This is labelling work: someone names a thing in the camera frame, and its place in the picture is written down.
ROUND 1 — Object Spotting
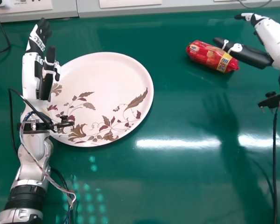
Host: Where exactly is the red biscuit packet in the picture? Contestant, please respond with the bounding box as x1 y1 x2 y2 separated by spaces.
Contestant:
185 40 240 74

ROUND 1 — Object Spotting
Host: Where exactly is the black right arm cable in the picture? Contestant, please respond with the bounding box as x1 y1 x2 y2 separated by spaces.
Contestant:
271 106 280 224

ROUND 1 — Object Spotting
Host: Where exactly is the multicoloured thin wire bundle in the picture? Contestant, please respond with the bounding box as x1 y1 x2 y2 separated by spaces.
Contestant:
19 111 77 224

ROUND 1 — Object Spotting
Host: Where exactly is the thin grey cable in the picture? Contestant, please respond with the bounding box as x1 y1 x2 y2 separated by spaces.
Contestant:
238 0 273 8

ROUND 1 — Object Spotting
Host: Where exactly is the plate with brown leaf pattern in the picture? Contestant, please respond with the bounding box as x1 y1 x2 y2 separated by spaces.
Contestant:
46 51 154 148

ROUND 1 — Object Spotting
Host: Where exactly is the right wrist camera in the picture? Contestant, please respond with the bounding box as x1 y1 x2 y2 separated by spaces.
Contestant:
258 91 280 114

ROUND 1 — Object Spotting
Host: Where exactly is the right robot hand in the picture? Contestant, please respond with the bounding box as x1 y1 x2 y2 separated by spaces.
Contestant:
213 13 280 105

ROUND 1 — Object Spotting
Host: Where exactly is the white socket panel with adapter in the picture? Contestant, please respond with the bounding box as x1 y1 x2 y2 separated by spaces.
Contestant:
0 0 53 15

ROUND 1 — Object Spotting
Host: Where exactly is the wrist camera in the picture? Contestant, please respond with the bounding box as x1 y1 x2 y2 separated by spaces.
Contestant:
258 91 280 114
51 114 75 133

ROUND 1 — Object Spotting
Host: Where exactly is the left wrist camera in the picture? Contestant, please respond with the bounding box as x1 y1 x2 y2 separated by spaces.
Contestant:
51 114 75 133

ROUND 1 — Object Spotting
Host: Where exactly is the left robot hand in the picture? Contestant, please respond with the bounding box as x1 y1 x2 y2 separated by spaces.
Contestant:
16 18 61 134

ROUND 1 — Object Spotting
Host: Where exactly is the white plug adapter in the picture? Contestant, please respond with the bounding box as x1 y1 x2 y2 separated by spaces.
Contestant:
0 0 14 10

